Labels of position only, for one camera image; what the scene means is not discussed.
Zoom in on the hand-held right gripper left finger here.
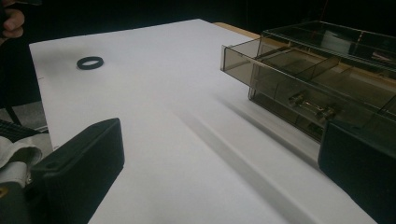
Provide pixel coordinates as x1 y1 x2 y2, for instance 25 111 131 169
29 117 125 224

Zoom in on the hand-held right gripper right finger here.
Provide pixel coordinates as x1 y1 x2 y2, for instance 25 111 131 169
318 119 396 224

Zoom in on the black rubber ring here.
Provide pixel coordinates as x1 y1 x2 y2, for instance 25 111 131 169
76 55 105 71

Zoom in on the smoky clear drawer cabinet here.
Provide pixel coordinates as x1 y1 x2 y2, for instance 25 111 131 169
248 20 396 147

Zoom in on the smoky clear plastic drawer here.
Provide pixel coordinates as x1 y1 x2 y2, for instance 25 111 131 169
219 37 396 117
248 87 347 145

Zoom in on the white cloth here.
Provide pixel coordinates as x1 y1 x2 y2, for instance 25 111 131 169
0 134 43 189

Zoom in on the dark ribbed object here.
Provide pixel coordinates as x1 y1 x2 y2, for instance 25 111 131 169
0 119 42 143

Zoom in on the black metal stand leg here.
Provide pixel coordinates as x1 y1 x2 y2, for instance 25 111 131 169
5 105 23 126

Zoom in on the white paper sheet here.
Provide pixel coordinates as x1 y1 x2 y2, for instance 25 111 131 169
28 18 377 224

